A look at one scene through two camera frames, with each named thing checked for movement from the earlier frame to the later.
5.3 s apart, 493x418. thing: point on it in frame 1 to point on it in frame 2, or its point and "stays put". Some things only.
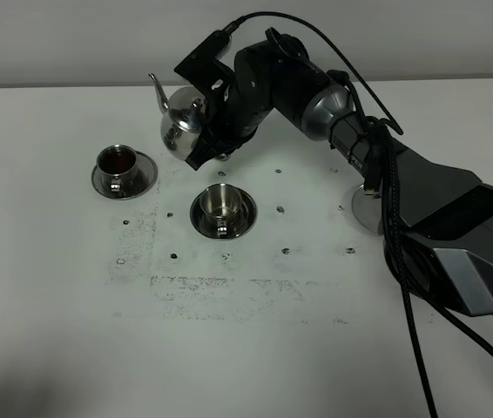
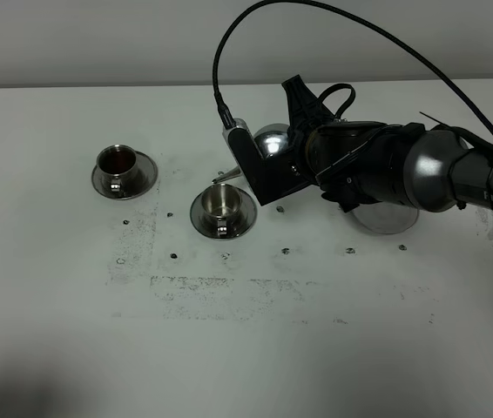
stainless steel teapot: x=183 y=118 to x=269 y=140
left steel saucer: x=146 y=174 stays put
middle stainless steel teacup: x=221 y=200 stays put
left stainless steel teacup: x=117 y=168 stays put
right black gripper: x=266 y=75 to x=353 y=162
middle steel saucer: x=246 y=217 stays put
